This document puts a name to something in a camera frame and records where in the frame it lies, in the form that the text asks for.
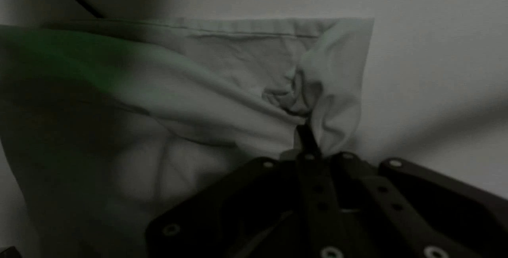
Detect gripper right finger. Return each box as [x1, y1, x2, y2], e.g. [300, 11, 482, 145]
[314, 146, 508, 258]

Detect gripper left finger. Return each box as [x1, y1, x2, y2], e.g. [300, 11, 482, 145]
[144, 124, 344, 258]

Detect light grey shirt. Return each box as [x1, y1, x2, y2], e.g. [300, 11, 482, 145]
[0, 17, 375, 258]

